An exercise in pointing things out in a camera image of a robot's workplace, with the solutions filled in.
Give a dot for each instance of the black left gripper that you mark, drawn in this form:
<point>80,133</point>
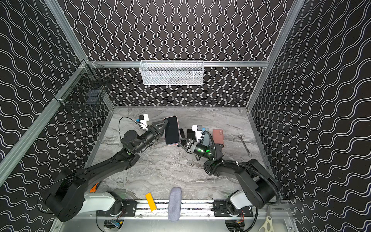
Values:
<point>154,133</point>

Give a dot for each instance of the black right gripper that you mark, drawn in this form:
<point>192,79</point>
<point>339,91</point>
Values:
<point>187,144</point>

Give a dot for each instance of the black phone taken from case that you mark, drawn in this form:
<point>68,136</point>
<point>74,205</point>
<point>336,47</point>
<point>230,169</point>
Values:
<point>191,134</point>

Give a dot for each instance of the black phone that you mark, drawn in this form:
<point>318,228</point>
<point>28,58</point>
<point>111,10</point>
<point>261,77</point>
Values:
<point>172,133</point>
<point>182,134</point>

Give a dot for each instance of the light blue phone case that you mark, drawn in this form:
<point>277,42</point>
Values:
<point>206,140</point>

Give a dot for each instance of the pink phone case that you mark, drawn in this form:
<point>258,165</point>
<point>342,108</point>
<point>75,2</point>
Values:
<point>218,137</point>

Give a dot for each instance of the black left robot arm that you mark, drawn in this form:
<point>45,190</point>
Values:
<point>66,196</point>

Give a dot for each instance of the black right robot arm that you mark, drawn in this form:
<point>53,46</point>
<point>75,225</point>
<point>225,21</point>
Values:
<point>258,187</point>

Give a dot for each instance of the grey fabric pouch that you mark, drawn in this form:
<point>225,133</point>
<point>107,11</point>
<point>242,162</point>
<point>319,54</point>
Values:
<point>174,205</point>

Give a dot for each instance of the yellow flat block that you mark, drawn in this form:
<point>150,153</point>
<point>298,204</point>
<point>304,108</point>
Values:
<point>151,202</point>

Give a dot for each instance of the silver combination wrench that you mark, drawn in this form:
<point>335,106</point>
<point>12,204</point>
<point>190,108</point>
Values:
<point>245,146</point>

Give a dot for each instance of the aluminium back horizontal bar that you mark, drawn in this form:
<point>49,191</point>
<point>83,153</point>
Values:
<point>208,64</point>

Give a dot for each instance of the aluminium horizontal bar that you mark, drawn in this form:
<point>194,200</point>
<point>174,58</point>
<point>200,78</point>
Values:
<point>208,64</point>
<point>16,154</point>

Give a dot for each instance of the aluminium left horizontal bar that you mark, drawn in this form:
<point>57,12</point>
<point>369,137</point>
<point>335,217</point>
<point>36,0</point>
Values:
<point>16,154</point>

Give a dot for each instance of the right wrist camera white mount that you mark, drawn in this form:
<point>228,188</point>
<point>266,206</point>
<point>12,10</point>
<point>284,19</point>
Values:
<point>198,130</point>

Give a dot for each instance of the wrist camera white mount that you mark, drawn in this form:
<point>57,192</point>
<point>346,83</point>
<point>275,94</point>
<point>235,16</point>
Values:
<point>142,121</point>
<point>198,130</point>

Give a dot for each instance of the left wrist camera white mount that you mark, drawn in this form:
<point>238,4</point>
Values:
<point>142,121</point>

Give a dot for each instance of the white wire mesh basket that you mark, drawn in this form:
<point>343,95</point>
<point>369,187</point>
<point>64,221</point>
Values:
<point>169,76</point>

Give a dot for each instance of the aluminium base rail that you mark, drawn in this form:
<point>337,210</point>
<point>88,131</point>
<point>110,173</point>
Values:
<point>193,209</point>

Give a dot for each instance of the black wire basket left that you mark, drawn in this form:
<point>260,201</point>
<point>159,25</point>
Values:
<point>85,98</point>

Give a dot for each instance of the adjustable wrench orange handle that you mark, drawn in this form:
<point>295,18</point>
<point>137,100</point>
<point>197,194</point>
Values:
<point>94,188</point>

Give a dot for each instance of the white scissors handle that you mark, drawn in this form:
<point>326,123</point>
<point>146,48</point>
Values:
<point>267,225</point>

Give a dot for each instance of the aluminium corner frame post right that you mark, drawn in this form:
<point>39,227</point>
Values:
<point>281,39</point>

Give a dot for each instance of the aluminium corner frame post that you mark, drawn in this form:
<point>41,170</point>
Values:
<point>281,39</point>
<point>65,26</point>

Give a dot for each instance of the aluminium corner frame post left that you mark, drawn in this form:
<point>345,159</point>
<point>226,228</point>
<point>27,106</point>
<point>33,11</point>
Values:
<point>65,26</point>

